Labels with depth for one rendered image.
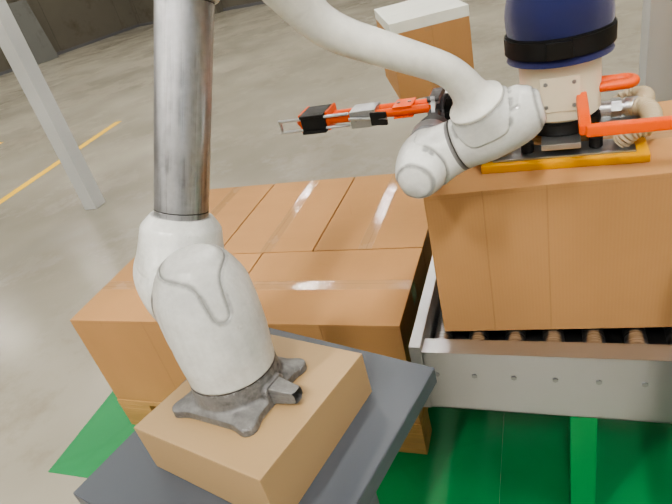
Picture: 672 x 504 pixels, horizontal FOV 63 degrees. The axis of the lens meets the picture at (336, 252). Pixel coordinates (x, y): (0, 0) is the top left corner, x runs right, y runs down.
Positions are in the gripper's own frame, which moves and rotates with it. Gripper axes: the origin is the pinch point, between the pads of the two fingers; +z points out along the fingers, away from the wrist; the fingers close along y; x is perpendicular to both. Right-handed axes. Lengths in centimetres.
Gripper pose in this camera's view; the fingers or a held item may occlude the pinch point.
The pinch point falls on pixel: (444, 103)
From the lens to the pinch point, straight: 140.8
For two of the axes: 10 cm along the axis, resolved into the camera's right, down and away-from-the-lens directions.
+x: 9.3, -0.3, -3.6
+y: 2.3, 8.2, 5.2
